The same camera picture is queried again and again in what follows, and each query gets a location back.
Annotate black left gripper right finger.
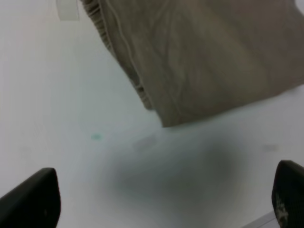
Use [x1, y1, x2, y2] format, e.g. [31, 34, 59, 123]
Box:
[271, 160, 304, 228]

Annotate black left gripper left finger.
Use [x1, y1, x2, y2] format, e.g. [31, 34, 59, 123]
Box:
[0, 168, 61, 228]

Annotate khaki jeans shorts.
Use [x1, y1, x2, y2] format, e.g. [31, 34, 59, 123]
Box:
[82, 0, 304, 127]

